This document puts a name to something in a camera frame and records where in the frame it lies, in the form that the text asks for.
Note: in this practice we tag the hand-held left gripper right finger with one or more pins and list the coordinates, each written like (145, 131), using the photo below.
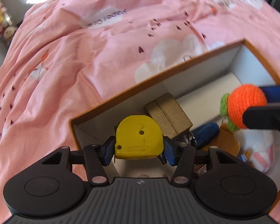
(170, 152)

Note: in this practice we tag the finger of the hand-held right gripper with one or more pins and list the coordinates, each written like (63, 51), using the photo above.
(277, 92)
(263, 119)

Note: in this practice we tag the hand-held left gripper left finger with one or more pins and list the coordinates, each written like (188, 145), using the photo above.
(107, 150)

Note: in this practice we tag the orange crochet fruit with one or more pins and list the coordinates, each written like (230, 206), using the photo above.
(245, 102)

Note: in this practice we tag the panda plush toy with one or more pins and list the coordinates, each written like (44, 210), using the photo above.
(254, 142)

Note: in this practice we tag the yellow tape measure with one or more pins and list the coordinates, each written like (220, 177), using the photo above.
(137, 137)

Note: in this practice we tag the gold box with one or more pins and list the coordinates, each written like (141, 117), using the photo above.
(170, 114)

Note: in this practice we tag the brown plush toy blue outfit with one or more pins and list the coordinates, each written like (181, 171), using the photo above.
(226, 140)

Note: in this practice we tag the orange cardboard box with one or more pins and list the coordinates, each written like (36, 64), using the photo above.
(200, 74)

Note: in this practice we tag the pink printed blanket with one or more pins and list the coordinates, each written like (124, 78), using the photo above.
(84, 51)

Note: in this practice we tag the colourful sweets jar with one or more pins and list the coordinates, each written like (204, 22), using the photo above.
(1, 21)

